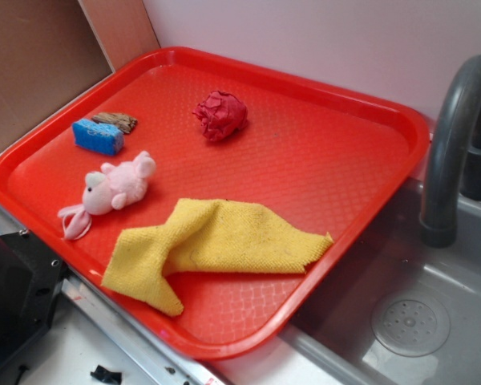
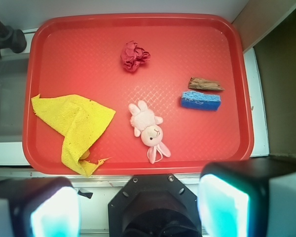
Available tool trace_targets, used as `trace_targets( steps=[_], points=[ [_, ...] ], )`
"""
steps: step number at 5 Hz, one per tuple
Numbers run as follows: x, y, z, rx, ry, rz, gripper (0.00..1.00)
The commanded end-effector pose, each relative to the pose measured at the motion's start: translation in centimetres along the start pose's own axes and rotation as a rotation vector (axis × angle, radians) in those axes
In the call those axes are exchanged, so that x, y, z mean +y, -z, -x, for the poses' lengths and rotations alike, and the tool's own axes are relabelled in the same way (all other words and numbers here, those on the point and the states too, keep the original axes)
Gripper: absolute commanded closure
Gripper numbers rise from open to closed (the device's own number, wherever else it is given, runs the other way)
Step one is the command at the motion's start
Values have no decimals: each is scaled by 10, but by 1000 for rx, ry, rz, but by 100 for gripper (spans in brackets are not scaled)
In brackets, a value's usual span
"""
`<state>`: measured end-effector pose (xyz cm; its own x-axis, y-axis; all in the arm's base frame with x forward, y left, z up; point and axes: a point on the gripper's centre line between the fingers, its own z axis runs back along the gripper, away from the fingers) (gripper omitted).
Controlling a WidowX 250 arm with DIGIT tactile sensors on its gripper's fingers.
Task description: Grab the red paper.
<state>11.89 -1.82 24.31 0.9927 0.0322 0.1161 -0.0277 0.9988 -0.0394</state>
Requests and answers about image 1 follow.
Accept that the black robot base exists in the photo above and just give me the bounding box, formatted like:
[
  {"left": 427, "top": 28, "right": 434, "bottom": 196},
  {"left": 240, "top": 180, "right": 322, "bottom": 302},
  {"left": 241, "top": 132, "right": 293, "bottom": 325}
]
[{"left": 0, "top": 231, "right": 67, "bottom": 370}]

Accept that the crumpled red paper ball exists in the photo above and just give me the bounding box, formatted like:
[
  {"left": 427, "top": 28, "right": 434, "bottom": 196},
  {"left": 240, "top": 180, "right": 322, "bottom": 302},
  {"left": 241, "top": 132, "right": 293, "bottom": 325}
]
[{"left": 192, "top": 91, "right": 248, "bottom": 142}]

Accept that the grey toy faucet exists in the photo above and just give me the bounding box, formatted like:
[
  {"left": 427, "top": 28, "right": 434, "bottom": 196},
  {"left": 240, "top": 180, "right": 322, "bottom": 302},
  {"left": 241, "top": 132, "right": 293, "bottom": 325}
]
[{"left": 420, "top": 55, "right": 481, "bottom": 248}]

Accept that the brown wood piece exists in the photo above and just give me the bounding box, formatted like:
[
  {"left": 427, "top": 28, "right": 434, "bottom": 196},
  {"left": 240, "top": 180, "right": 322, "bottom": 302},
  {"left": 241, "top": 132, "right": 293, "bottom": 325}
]
[{"left": 91, "top": 112, "right": 138, "bottom": 134}]

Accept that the yellow microfiber cloth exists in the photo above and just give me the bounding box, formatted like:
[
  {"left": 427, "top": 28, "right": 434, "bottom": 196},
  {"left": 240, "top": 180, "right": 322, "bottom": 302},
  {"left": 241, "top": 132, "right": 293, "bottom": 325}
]
[{"left": 102, "top": 199, "right": 333, "bottom": 317}]

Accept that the grey toy sink basin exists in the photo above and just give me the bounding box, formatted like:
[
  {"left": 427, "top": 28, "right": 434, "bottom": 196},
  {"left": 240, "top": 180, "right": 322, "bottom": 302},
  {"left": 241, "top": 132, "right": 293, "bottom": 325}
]
[{"left": 281, "top": 180, "right": 481, "bottom": 384}]

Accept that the brown cardboard panel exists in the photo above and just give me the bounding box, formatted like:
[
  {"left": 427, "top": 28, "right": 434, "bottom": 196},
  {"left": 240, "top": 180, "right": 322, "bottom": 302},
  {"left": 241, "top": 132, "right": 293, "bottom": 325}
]
[{"left": 0, "top": 1, "right": 160, "bottom": 153}]

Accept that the blue sponge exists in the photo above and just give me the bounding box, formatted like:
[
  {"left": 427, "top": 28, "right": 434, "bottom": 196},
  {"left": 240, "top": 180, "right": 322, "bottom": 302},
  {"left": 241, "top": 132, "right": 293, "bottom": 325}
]
[{"left": 71, "top": 119, "right": 124, "bottom": 156}]

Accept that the pink plush toy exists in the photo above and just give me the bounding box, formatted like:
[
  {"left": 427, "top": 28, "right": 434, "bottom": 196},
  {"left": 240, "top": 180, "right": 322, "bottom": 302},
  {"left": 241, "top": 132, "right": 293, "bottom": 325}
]
[{"left": 58, "top": 151, "right": 156, "bottom": 241}]

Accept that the black tape scrap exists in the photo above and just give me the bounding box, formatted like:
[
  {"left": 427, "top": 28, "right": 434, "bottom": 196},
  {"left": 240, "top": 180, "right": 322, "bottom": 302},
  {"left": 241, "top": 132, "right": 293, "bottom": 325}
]
[{"left": 90, "top": 365, "right": 123, "bottom": 385}]

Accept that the red plastic tray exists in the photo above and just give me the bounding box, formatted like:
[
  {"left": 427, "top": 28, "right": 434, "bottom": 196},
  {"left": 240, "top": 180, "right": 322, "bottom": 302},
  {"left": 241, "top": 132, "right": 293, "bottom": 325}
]
[{"left": 0, "top": 47, "right": 430, "bottom": 361}]

